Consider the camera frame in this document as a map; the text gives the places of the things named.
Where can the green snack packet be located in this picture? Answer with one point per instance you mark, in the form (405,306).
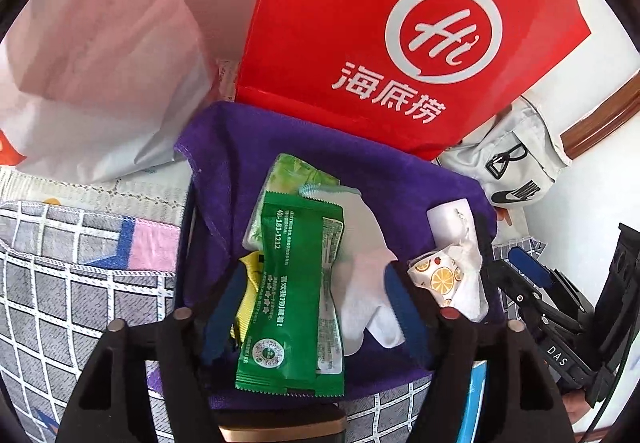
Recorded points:
(295,303)

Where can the pale green sponge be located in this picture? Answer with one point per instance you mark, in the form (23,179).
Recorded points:
(287,178)

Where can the dark green gold tea box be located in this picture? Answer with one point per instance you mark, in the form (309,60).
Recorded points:
(280,430)

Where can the blue tissue pack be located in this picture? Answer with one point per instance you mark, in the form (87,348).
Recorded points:
(475,403)

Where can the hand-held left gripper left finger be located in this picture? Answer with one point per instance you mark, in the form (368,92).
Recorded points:
(220,323)

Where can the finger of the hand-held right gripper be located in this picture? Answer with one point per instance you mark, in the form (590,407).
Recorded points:
(515,295)
(530,265)

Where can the purple towel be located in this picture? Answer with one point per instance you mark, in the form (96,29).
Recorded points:
(235,148)

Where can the red paper bag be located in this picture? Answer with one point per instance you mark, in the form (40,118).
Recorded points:
(310,23)

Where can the brown wooden door frame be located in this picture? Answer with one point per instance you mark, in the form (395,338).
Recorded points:
(600,120)

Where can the grey checkered star blanket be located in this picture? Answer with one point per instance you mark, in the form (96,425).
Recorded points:
(60,303)

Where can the fruit print white packet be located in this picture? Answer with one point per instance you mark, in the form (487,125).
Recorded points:
(440,280)

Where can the white plastic shopping bag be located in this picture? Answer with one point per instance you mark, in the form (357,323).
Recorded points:
(100,73)

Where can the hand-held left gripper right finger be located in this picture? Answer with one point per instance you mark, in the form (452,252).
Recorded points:
(407,313)

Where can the yellow green packet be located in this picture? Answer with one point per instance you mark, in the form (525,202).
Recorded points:
(248,283)

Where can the white sponge block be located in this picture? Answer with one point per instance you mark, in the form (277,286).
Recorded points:
(445,223)

